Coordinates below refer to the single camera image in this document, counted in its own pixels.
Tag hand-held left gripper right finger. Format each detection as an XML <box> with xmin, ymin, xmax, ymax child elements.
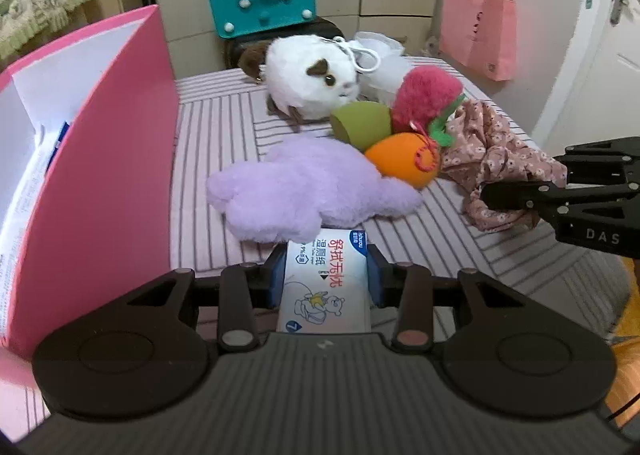
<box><xmin>367</xmin><ymin>245</ymin><xmax>526</xmax><ymax>355</ymax></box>

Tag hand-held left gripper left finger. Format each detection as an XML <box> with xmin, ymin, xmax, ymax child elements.
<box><xmin>127</xmin><ymin>247</ymin><xmax>289</xmax><ymax>354</ymax></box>

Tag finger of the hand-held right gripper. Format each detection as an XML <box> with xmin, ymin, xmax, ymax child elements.
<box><xmin>552</xmin><ymin>136</ymin><xmax>640</xmax><ymax>186</ymax></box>
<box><xmin>480</xmin><ymin>182</ymin><xmax>640</xmax><ymax>223</ymax></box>

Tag white wet wipes packet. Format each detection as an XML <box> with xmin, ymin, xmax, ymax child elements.
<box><xmin>276</xmin><ymin>227</ymin><xmax>373</xmax><ymax>335</ymax></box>

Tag pink floral cloth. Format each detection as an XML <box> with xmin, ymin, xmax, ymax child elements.
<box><xmin>439</xmin><ymin>100</ymin><xmax>568</xmax><ymax>232</ymax></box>

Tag green egg-shaped sponge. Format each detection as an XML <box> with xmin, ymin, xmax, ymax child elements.
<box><xmin>329</xmin><ymin>102</ymin><xmax>392</xmax><ymax>152</ymax></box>

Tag white tulle pouch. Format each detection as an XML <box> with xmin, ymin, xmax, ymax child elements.
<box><xmin>352</xmin><ymin>31</ymin><xmax>413</xmax><ymax>103</ymax></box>

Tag pink cardboard box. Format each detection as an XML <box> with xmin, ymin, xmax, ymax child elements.
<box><xmin>0</xmin><ymin>4</ymin><xmax>180</xmax><ymax>441</ymax></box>

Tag purple plush toy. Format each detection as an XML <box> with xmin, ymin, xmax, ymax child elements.
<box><xmin>206</xmin><ymin>136</ymin><xmax>425</xmax><ymax>243</ymax></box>

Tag orange egg-shaped sponge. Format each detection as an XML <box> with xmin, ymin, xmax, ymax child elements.
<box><xmin>364</xmin><ymin>132</ymin><xmax>441</xmax><ymax>187</ymax></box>

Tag pink plush strawberry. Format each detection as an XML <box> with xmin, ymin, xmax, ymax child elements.
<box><xmin>390</xmin><ymin>66</ymin><xmax>468</xmax><ymax>171</ymax></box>

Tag striped bed sheet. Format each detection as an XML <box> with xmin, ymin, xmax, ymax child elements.
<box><xmin>170</xmin><ymin>55</ymin><xmax>631</xmax><ymax>338</ymax></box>

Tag pink paper bag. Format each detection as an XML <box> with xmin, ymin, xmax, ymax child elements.
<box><xmin>439</xmin><ymin>0</ymin><xmax>517</xmax><ymax>82</ymax></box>

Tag black suitcase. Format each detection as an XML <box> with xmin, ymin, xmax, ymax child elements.
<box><xmin>223</xmin><ymin>16</ymin><xmax>346</xmax><ymax>71</ymax></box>

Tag white plush hamster keychain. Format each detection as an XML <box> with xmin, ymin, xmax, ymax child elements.
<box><xmin>237</xmin><ymin>34</ymin><xmax>381</xmax><ymax>133</ymax></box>

